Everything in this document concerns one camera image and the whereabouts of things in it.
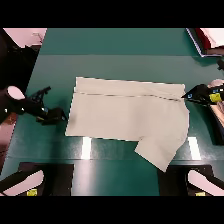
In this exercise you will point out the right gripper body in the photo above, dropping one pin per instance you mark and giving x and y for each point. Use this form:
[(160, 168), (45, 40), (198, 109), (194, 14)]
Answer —
[(199, 94)]

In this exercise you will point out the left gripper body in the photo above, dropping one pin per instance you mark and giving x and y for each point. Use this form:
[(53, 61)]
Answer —
[(53, 116)]

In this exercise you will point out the beige T-shirt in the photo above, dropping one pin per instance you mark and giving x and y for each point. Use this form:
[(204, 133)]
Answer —
[(126, 113)]

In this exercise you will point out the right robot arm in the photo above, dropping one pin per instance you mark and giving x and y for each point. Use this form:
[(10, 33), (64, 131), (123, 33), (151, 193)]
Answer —
[(203, 181)]

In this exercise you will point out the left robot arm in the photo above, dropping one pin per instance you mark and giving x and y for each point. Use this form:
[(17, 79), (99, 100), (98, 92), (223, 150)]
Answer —
[(20, 100)]

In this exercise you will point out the red garment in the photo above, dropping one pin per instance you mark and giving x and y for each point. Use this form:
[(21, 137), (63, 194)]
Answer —
[(202, 37)]

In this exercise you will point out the white garment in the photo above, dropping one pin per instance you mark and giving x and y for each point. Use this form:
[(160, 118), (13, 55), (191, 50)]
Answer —
[(215, 35)]

